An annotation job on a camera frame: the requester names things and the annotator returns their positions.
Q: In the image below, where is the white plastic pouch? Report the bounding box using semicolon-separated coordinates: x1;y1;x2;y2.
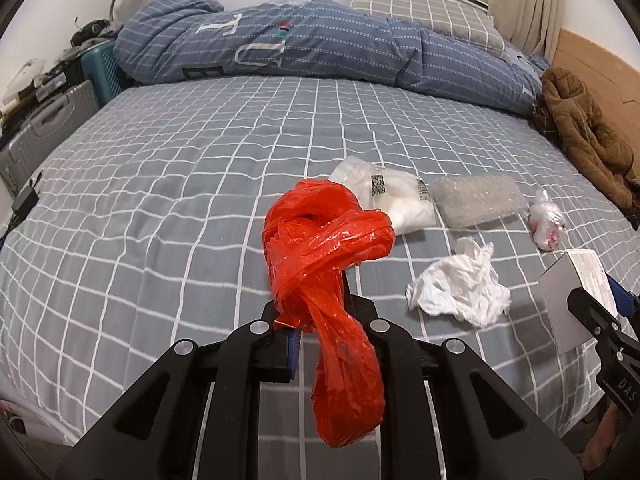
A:
328;156;437;235

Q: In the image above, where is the small clear red-printed bag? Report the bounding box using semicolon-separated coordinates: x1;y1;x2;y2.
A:
527;189;568;251

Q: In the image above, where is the white plastic item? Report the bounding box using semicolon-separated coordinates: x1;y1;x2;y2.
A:
2;60;46;103

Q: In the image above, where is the wide beige curtain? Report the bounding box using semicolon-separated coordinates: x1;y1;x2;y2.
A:
487;0;568;58

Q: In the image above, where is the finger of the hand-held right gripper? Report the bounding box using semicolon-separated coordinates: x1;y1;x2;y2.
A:
566;286;640;361
605;272;640;323

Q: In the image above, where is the white tissue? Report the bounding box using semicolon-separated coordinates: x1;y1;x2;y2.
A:
406;237;512;330

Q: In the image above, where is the teal suitcase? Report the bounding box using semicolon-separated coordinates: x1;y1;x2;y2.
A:
80;40;133;108

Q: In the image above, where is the bed with grey checked sheet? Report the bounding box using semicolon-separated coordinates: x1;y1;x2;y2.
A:
0;75;640;448

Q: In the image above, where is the brown quilted jacket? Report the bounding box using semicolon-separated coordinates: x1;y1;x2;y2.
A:
531;66;640;231

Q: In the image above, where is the red plastic bag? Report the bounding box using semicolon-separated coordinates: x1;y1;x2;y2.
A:
261;179;396;450

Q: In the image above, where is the wooden headboard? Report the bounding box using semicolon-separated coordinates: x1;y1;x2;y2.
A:
550;29;640;181

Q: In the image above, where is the person's right hand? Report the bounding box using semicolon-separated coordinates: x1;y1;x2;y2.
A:
580;402;623;473

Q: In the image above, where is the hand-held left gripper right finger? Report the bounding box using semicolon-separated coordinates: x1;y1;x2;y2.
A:
342;270;583;480

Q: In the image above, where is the white flat package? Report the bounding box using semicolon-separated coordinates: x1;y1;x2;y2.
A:
0;400;76;448

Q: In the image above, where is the white cardboard box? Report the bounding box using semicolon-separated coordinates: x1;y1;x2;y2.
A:
539;249;618;356

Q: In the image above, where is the grey suitcase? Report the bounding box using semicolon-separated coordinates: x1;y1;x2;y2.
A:
0;80;101;196

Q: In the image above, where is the grey checked pillow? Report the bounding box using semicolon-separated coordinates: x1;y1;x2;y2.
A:
347;0;506;56

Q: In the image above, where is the black adapter cable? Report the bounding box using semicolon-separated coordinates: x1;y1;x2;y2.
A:
0;212;16;251

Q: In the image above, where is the blue striped duvet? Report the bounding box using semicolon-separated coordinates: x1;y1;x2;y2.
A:
112;0;546;118

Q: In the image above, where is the clear bubble wrap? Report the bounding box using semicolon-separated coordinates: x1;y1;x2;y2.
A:
429;172;530;228

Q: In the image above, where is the black round gadget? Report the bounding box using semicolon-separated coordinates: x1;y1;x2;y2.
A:
70;19;113;47

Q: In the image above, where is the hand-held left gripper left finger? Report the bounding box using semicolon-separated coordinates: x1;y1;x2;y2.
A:
55;300;301;480

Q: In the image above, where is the black power adapter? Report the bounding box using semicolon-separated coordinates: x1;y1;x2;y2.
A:
11;172;43;216

